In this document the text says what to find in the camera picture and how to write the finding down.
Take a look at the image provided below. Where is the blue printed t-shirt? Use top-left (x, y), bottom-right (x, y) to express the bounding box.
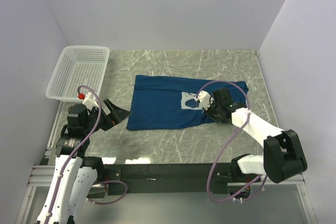
top-left (125, 74), bottom-right (249, 131)

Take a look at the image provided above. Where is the white plastic basket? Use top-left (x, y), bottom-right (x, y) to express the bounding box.
top-left (45, 46), bottom-right (110, 103)

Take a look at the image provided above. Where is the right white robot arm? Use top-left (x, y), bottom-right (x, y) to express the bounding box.
top-left (195, 88), bottom-right (308, 184)

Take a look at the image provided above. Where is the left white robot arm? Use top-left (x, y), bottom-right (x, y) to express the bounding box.
top-left (36, 99), bottom-right (131, 223)

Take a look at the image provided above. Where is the black base beam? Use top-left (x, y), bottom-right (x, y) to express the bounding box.
top-left (97, 163), bottom-right (256, 194)

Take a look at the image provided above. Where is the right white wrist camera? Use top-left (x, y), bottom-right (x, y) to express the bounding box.
top-left (194, 91), bottom-right (214, 110)

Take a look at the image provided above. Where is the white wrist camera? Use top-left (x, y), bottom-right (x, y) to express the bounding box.
top-left (78, 92), bottom-right (99, 110)
top-left (194, 91), bottom-right (214, 110)

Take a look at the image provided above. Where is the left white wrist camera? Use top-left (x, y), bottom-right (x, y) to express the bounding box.
top-left (78, 92), bottom-right (99, 110)

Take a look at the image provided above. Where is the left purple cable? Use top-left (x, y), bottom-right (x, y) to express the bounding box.
top-left (41, 85), bottom-right (129, 222)

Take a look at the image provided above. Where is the purple cable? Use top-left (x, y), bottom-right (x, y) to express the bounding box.
top-left (41, 85), bottom-right (129, 222)
top-left (195, 80), bottom-right (267, 204)

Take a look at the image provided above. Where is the aluminium frame rail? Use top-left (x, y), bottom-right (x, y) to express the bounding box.
top-left (27, 165), bottom-right (55, 187)

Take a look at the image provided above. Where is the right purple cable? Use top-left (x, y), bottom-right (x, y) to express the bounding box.
top-left (195, 80), bottom-right (267, 204)

